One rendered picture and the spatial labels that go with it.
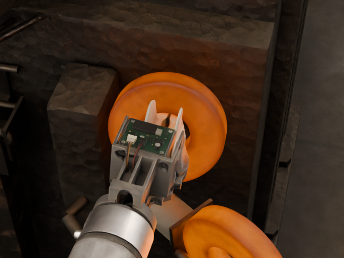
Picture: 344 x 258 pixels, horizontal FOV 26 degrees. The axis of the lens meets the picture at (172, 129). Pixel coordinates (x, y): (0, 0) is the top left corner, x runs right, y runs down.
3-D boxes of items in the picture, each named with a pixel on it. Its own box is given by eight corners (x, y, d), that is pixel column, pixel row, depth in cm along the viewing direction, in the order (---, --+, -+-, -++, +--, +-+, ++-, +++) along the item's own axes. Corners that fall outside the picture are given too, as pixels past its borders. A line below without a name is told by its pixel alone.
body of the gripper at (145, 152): (189, 127, 85) (159, 203, 77) (180, 177, 91) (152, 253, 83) (125, 110, 86) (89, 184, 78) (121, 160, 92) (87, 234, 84)
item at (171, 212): (167, 200, 110) (164, 172, 106) (208, 235, 105) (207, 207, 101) (135, 222, 108) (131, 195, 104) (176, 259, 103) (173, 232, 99)
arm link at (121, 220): (141, 285, 80) (69, 264, 81) (152, 252, 83) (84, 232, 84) (146, 243, 75) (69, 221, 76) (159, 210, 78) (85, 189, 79)
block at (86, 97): (83, 159, 125) (68, 54, 107) (129, 168, 124) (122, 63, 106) (62, 210, 118) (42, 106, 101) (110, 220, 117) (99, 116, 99)
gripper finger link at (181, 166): (197, 141, 93) (178, 191, 86) (195, 149, 94) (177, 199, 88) (160, 131, 93) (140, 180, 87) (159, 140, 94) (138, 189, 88)
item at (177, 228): (212, 246, 108) (210, 197, 100) (215, 249, 108) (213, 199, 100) (174, 276, 105) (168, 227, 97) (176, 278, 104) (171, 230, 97)
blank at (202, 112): (101, 76, 97) (94, 88, 95) (217, 64, 94) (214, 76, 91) (126, 174, 105) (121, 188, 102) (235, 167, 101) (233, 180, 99)
